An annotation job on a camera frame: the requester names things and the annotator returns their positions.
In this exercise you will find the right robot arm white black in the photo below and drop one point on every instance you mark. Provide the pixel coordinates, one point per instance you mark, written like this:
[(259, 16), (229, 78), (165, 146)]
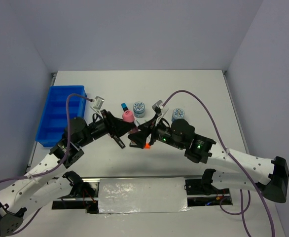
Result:
[(226, 168)]

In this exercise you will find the silver foil plate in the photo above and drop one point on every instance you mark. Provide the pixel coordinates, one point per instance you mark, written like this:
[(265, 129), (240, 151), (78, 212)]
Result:
[(142, 195)]

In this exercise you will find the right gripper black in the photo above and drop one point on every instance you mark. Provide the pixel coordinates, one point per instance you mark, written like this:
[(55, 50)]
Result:
[(140, 138)]

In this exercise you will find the blue cap black highlighter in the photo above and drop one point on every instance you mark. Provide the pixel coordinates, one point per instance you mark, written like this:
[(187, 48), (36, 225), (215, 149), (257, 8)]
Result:
[(124, 107)]

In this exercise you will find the blue compartment bin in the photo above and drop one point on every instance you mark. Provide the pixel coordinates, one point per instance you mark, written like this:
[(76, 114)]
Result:
[(54, 118)]

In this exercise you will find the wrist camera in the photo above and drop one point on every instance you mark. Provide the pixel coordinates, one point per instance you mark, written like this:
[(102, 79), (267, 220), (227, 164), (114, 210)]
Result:
[(97, 103), (159, 108)]

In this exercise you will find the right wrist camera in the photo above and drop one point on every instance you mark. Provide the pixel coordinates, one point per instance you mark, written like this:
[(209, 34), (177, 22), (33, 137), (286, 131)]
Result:
[(159, 108)]

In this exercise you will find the orange cap black highlighter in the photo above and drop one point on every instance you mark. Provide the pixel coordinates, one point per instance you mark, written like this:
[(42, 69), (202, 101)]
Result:
[(134, 145)]

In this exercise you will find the blue paint jar right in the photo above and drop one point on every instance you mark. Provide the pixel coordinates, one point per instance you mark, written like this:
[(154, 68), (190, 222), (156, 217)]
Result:
[(177, 113)]

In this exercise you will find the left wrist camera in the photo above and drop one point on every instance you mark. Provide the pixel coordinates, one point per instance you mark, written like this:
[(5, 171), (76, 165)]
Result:
[(97, 103)]

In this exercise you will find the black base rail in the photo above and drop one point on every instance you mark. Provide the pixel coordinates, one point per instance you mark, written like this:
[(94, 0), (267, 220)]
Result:
[(197, 195)]

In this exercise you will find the pink cap pencil tube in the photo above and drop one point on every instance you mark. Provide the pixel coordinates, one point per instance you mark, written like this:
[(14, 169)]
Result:
[(128, 116)]

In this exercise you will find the blue paint jar left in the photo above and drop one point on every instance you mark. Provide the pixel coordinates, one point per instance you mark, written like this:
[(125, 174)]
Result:
[(139, 109)]

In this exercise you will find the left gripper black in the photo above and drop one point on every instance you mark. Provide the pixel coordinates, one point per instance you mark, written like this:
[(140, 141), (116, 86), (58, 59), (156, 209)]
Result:
[(110, 119)]

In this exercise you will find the blue paint jar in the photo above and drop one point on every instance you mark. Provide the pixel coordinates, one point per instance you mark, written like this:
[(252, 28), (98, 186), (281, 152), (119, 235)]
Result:
[(177, 113), (139, 109)]

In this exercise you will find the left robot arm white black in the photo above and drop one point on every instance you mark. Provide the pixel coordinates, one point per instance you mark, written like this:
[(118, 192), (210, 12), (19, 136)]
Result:
[(52, 178)]

